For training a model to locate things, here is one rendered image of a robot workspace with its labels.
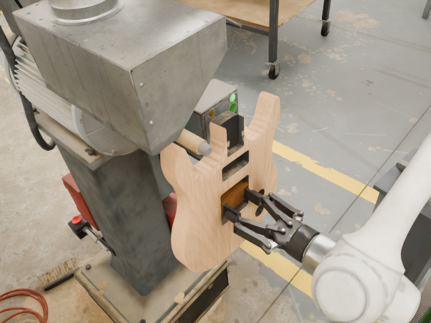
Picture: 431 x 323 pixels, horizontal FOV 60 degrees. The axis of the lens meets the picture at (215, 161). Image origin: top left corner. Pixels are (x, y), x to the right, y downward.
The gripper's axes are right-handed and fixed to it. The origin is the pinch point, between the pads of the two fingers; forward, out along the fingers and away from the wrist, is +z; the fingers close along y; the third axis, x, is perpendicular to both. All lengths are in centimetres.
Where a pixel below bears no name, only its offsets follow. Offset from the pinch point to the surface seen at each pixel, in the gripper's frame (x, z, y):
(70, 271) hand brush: -103, 94, -17
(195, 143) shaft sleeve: 20.0, 4.1, -8.7
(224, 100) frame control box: 8.5, 23.6, 22.0
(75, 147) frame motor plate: 4.9, 40.8, -17.1
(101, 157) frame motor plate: 4.7, 32.5, -14.9
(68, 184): -28, 67, -13
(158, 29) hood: 45.5, 1.0, -17.4
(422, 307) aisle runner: -97, -47, 80
